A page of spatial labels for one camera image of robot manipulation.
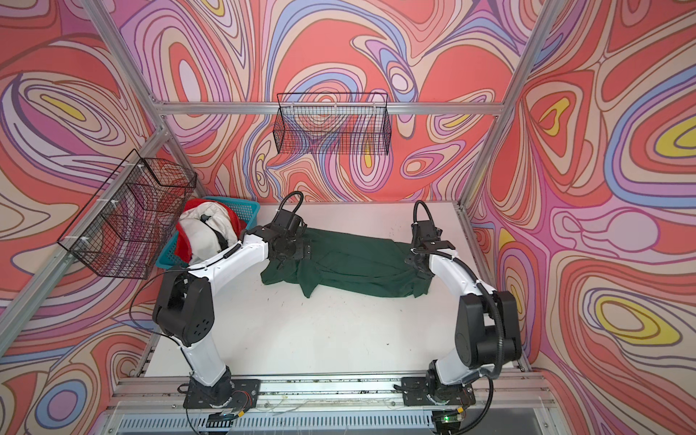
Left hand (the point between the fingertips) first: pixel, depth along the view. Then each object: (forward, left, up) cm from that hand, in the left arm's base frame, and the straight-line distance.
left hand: (301, 248), depth 93 cm
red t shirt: (+2, +43, -1) cm, 43 cm away
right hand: (-6, -41, -3) cm, 42 cm away
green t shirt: (+2, -16, -10) cm, 18 cm away
